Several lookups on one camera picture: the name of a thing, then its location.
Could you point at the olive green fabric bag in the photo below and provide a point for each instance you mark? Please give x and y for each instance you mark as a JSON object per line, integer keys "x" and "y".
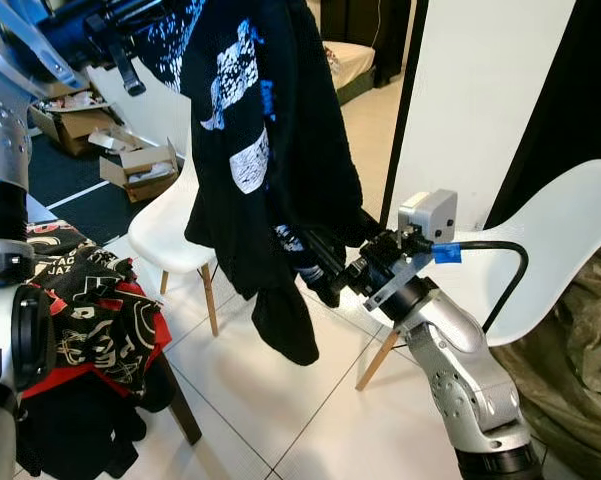
{"x": 570, "y": 400}

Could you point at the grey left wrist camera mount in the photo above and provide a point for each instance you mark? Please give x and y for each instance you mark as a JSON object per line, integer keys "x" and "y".
{"x": 40, "y": 60}

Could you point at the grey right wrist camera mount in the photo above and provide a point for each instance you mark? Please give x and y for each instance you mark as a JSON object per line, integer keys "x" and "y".
{"x": 430, "y": 215}

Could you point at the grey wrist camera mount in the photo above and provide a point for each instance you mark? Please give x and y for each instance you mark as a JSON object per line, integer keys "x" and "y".
{"x": 40, "y": 60}
{"x": 430, "y": 215}

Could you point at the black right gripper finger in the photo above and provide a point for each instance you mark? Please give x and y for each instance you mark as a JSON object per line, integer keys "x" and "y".
{"x": 330, "y": 282}
{"x": 338, "y": 250}

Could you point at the black white print t-shirt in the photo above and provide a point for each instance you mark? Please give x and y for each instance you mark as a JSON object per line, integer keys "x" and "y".
{"x": 300, "y": 150}

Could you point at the cream bed mattress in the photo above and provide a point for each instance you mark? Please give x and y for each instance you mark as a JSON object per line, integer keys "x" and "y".
{"x": 350, "y": 65}

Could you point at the white plastic chair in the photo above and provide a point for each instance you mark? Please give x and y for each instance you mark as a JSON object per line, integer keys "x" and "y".
{"x": 165, "y": 235}
{"x": 560, "y": 240}

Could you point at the black red printed shirt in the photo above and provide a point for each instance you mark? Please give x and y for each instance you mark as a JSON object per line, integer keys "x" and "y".
{"x": 90, "y": 310}

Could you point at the red garment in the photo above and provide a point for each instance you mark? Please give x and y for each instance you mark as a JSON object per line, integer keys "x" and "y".
{"x": 50, "y": 385}

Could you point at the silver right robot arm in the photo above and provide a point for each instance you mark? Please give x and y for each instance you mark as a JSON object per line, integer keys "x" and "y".
{"x": 460, "y": 360}

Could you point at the plain black garment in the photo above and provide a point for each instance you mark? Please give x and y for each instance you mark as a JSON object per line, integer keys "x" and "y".
{"x": 70, "y": 430}

